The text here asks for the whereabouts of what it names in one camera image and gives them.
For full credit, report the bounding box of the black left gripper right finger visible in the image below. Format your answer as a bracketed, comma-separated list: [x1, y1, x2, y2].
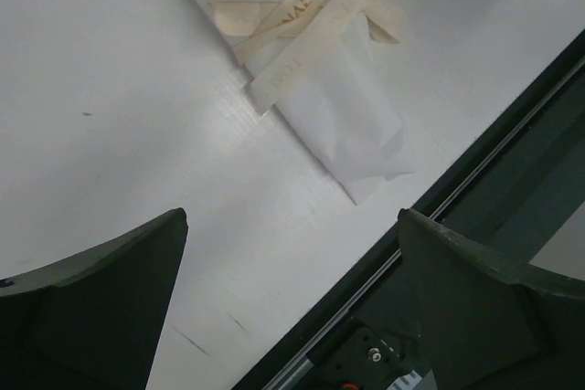
[398, 209, 584, 389]

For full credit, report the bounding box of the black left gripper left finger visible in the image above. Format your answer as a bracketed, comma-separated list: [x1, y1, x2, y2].
[1, 208, 188, 389]

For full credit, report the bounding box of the white wrapping paper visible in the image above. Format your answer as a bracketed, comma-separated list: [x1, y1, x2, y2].
[243, 16, 413, 202]

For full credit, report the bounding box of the cream printed ribbon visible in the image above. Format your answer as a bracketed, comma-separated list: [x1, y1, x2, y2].
[208, 0, 401, 114]

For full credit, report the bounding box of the aluminium front rail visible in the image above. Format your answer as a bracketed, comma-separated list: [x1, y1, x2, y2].
[239, 42, 584, 389]

